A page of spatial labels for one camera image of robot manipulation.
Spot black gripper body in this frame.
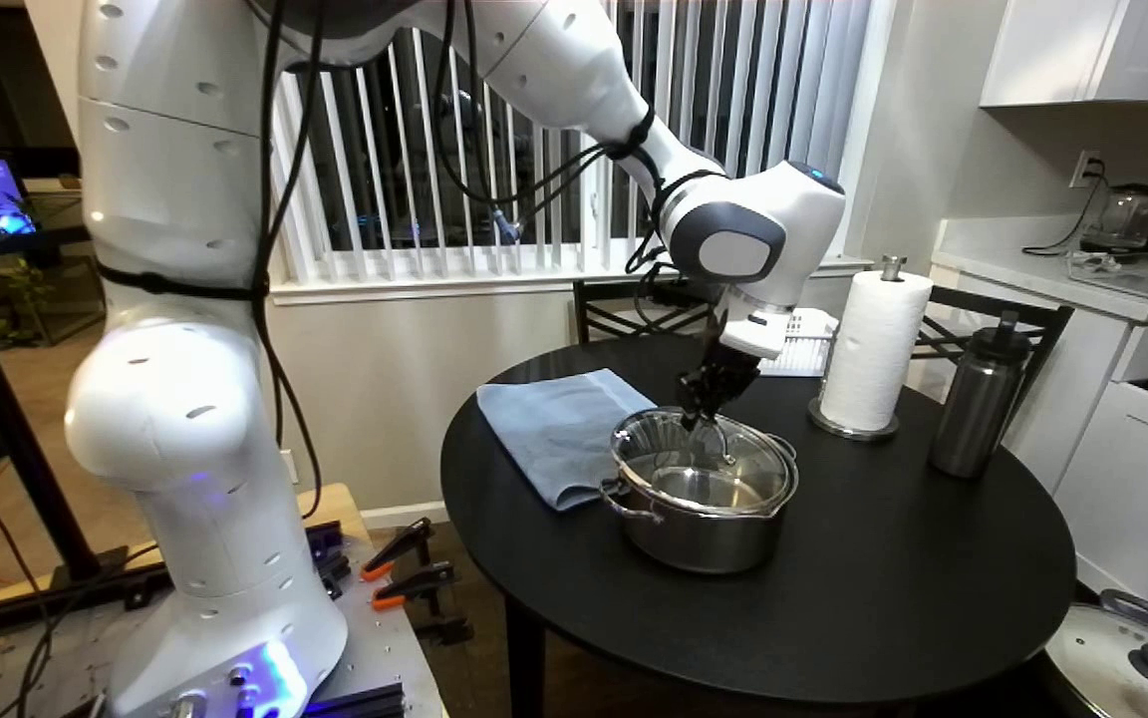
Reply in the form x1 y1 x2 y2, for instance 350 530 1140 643
674 334 767 402

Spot round glass pot lid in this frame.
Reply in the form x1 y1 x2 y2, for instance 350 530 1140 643
604 402 807 493

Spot stainless steel pot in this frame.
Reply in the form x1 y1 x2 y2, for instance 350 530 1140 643
600 402 807 582

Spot white plastic basket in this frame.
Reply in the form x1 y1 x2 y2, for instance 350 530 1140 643
771 304 844 382

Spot blue cloth towel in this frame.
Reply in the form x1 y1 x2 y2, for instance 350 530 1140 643
476 365 663 519

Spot white paper towel roll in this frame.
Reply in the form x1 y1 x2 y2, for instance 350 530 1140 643
807 252 937 447

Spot steel tumbler bottle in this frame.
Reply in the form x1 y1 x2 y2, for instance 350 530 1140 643
926 324 1033 481

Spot white vertical window blinds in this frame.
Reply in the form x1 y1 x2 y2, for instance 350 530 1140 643
265 0 877 288

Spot robot mounting platform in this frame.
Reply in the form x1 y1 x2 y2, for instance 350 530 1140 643
0 479 456 718

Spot white kitchen counter cabinet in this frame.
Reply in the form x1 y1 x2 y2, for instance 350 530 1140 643
929 213 1148 631

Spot black coffee maker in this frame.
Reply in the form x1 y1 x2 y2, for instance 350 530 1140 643
1078 179 1148 268

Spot white upper kitchen cabinet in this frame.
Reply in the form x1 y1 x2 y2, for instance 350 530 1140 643
977 0 1148 114

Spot white round appliance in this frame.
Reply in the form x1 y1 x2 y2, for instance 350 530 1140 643
1039 586 1148 718

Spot black monitor stand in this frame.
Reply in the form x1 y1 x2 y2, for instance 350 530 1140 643
0 237 170 606

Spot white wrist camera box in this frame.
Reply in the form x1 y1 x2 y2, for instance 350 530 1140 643
719 306 794 362

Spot white wall outlet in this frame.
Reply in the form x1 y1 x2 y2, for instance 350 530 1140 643
1067 146 1111 191

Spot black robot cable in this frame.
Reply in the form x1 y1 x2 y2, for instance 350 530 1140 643
249 0 685 521

